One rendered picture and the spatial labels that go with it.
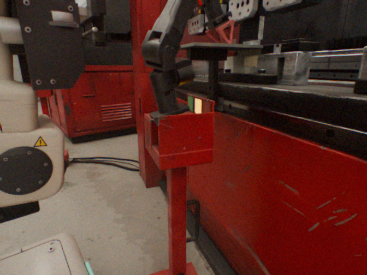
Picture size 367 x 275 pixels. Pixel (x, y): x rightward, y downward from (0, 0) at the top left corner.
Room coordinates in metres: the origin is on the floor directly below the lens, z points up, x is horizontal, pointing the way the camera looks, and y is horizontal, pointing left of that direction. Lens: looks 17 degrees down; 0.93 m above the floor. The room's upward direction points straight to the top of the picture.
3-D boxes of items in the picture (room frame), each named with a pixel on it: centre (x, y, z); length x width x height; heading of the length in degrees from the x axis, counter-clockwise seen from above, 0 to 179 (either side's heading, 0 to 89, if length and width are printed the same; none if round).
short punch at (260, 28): (0.94, -0.26, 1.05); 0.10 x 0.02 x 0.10; 22
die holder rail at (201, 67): (1.45, -0.05, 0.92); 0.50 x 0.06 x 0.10; 22
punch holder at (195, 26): (1.33, -0.09, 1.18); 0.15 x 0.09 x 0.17; 22
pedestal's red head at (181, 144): (0.68, 0.02, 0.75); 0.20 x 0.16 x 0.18; 20
